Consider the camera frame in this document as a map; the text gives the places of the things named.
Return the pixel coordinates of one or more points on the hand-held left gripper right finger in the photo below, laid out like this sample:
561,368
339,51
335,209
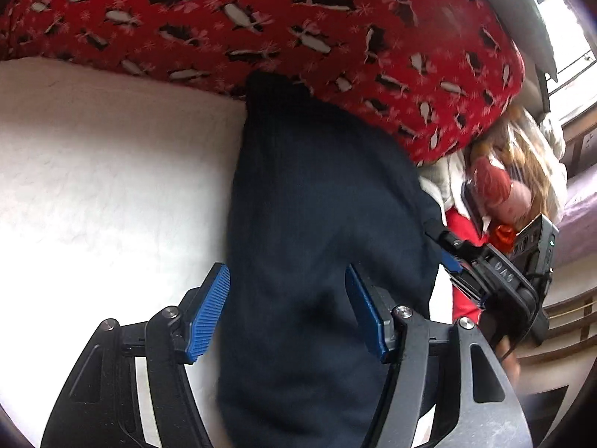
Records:
368,317

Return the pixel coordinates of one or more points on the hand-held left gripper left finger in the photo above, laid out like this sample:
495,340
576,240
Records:
207,317

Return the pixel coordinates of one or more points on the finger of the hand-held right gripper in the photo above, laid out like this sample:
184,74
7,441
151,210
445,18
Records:
459,273
450,240

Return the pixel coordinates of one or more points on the navy blue garment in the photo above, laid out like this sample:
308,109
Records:
303,219

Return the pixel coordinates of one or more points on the red cloth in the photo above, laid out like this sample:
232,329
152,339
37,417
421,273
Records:
466,310

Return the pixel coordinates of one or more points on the white fluffy cloth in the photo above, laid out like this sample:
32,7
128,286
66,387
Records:
443,182

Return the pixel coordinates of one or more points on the purple mat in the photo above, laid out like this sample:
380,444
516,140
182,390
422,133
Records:
580,224

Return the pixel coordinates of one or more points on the white bed sheet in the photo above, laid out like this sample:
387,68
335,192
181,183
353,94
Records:
93,172

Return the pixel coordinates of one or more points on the window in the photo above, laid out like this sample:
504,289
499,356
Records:
576,42

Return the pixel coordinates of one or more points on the grey pillow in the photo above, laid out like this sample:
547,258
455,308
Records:
522,9

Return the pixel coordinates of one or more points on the red penguin print blanket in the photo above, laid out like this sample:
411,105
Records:
280,23

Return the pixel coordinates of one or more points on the wooden slatted frame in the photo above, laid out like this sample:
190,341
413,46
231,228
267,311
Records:
564,310

